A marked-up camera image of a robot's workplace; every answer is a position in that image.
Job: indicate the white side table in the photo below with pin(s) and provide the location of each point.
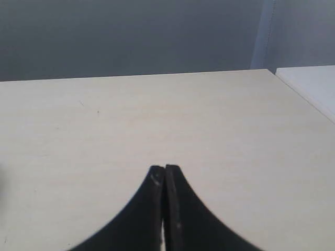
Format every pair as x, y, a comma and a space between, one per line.
314, 83

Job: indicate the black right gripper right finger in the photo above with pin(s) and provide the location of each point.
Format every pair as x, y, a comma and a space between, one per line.
189, 224

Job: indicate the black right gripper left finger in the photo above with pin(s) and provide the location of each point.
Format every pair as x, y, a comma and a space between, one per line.
138, 225

